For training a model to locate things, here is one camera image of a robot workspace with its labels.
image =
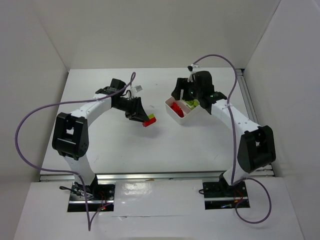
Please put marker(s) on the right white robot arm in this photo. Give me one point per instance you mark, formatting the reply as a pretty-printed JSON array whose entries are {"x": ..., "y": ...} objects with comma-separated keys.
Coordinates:
[{"x": 235, "y": 121}]

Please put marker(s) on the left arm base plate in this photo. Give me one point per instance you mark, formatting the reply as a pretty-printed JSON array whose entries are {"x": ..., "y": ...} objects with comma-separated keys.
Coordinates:
[{"x": 104, "y": 197}]

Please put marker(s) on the long red lego brick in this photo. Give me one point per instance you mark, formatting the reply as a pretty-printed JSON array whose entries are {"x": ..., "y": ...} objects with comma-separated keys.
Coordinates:
[{"x": 177, "y": 109}]

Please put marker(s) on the white divided container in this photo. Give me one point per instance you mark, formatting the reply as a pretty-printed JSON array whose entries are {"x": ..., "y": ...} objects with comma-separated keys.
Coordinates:
[{"x": 188, "y": 114}]

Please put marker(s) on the long green lego brick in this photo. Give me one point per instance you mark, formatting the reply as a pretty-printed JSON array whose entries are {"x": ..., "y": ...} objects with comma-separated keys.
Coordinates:
[{"x": 191, "y": 104}]

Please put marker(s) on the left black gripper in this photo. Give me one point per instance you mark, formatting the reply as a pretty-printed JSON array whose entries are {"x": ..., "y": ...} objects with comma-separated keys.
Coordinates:
[{"x": 135, "y": 108}]

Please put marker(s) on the front aluminium rail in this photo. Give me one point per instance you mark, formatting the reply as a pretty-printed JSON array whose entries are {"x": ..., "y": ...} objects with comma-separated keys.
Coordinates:
[{"x": 136, "y": 176}]

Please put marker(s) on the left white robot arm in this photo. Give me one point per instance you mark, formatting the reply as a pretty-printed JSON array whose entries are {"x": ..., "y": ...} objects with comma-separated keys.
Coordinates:
[{"x": 71, "y": 130}]

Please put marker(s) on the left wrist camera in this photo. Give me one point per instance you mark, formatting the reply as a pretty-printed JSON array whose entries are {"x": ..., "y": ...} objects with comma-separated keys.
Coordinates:
[{"x": 137, "y": 88}]

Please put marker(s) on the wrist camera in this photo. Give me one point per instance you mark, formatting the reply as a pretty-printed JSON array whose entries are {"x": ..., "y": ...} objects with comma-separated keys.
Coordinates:
[
  {"x": 193, "y": 68},
  {"x": 137, "y": 88}
]

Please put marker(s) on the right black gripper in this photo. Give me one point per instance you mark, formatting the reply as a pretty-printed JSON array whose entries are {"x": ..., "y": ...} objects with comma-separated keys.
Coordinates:
[{"x": 181, "y": 88}]

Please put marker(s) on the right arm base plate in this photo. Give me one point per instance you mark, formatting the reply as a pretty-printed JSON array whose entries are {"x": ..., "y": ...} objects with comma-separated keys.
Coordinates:
[{"x": 217, "y": 199}]

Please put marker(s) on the red curved lego plate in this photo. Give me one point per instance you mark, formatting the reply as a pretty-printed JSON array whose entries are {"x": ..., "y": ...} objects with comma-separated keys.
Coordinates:
[{"x": 149, "y": 122}]

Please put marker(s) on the green curved lego brick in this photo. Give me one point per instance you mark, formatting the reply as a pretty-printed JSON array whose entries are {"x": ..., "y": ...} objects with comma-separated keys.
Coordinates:
[{"x": 151, "y": 116}]

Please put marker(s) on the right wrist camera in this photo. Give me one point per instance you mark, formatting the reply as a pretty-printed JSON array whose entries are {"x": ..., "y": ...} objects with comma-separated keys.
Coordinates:
[{"x": 193, "y": 68}]

